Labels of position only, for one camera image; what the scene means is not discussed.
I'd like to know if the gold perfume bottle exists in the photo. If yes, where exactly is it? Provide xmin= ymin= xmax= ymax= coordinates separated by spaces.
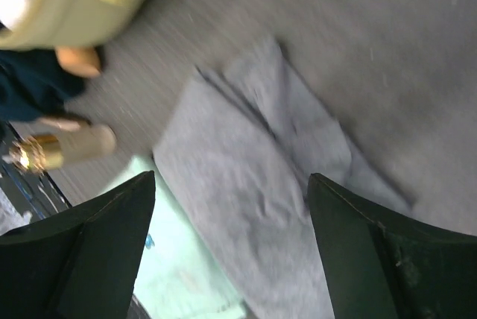
xmin=1 ymin=124 xmax=116 ymax=173

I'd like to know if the mint green floral cloth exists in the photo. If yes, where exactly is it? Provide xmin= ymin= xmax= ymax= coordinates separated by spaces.
xmin=128 ymin=156 xmax=247 ymax=318

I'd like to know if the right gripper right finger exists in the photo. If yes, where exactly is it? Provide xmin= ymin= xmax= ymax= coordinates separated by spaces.
xmin=306 ymin=174 xmax=476 ymax=318

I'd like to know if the grey garment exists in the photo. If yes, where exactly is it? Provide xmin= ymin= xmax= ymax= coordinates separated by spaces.
xmin=154 ymin=37 xmax=409 ymax=319

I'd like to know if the yellow hard-shell suitcase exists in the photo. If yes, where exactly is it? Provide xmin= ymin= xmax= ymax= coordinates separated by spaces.
xmin=1 ymin=0 xmax=145 ymax=50

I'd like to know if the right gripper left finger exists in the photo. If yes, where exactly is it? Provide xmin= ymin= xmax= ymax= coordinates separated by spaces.
xmin=1 ymin=171 xmax=155 ymax=318

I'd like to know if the dark navy garment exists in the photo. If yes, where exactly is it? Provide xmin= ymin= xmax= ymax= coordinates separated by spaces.
xmin=1 ymin=49 xmax=90 ymax=131

